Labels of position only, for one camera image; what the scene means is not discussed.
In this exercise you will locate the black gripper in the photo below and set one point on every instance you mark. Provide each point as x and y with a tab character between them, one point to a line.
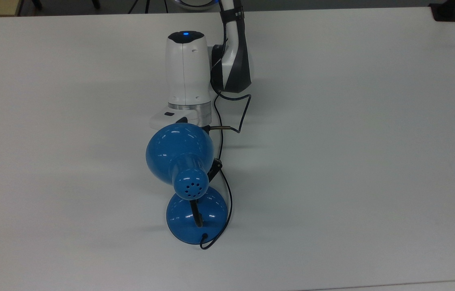
207	128

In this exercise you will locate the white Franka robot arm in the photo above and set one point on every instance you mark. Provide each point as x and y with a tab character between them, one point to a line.
187	68

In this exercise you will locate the black camera stand clamp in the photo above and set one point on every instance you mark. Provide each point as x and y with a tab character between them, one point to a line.
445	14

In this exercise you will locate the black chair leg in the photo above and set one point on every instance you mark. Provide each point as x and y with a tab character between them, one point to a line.
36	4
95	3

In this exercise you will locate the blue gooseneck desk lamp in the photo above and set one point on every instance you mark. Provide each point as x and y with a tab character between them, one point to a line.
179	151

